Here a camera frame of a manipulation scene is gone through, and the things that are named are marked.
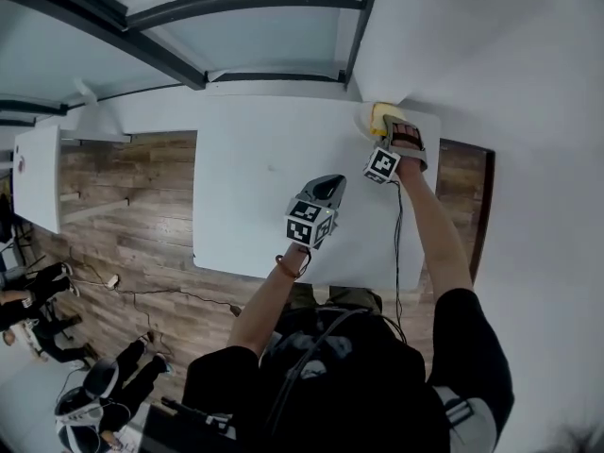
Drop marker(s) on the yellow sponge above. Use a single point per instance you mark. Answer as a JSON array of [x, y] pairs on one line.
[[378, 111]]

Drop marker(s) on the white plate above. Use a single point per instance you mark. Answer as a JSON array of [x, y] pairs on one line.
[[362, 121]]

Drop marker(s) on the person's right forearm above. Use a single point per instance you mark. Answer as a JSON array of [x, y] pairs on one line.
[[436, 234]]

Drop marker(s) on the person's left forearm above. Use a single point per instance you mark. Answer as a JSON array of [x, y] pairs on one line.
[[264, 300]]

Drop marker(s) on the black equipment case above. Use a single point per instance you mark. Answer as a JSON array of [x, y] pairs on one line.
[[189, 427]]

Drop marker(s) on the white power strip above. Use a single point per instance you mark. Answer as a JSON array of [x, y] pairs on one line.
[[113, 281]]

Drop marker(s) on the small white table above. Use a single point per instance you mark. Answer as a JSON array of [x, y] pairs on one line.
[[40, 182]]

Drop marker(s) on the person's olive trousers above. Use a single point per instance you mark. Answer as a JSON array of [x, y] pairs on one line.
[[349, 295]]

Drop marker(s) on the person's black shirt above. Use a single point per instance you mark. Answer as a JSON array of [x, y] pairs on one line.
[[368, 385]]

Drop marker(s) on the person's right hand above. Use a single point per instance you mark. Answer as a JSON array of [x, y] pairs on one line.
[[405, 135]]

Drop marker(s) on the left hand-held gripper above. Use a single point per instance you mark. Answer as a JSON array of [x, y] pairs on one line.
[[307, 224]]

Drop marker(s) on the black window frame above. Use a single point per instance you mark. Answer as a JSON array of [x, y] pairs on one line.
[[156, 50]]

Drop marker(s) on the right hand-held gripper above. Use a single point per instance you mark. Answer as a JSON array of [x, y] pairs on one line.
[[382, 164]]

